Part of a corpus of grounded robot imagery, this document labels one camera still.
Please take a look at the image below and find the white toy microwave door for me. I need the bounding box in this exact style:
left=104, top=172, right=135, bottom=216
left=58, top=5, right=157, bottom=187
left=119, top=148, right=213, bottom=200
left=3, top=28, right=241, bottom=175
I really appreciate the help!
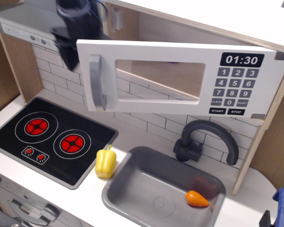
left=77, top=40, right=284, bottom=118

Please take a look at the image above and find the grey microwave door handle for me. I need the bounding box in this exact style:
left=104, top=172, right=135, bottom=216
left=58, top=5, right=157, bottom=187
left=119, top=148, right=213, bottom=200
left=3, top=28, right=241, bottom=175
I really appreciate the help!
left=89, top=54, right=107, bottom=112

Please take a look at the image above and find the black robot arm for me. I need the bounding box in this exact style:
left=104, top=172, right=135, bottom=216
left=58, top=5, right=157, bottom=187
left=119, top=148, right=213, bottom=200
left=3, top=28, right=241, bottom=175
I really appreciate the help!
left=50, top=0, right=110, bottom=71

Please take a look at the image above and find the dark grey toy faucet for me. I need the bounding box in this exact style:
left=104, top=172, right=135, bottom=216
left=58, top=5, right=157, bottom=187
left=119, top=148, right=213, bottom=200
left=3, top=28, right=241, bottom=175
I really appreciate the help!
left=173, top=120, right=239, bottom=166

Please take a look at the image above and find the yellow toy bell pepper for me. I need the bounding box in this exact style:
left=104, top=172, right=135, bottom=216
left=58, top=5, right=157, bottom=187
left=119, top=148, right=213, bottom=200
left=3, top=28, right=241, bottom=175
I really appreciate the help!
left=95, top=145, right=116, bottom=178

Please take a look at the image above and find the grey toy sink basin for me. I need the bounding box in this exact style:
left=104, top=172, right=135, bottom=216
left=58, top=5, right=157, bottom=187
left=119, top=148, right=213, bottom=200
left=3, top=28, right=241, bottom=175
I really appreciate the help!
left=102, top=147, right=225, bottom=227

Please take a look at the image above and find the black toy stovetop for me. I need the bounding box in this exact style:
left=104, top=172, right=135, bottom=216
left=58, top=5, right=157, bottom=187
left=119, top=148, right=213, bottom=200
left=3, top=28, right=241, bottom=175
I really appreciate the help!
left=0, top=98, right=118, bottom=190

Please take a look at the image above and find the orange toy carrot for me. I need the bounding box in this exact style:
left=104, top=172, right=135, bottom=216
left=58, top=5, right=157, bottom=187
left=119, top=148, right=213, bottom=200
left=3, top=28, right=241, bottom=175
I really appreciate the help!
left=185, top=190, right=210, bottom=207

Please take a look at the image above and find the grey range hood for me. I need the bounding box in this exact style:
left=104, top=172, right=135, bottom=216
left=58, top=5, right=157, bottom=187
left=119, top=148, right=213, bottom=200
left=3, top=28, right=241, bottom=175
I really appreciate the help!
left=0, top=0, right=65, bottom=52

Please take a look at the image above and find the grey toy oven door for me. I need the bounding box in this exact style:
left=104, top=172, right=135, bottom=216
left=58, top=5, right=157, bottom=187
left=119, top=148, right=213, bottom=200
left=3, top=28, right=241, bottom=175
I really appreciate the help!
left=0, top=174, right=89, bottom=227

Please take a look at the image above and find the black clamp piece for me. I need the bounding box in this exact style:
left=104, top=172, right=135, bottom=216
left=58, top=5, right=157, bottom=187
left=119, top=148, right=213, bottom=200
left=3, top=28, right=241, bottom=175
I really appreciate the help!
left=259, top=210, right=271, bottom=227

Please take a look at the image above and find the wooden microwave cabinet frame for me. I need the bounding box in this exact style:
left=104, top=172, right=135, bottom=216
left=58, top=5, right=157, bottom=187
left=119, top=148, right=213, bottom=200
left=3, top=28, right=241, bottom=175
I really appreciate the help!
left=106, top=0, right=284, bottom=195

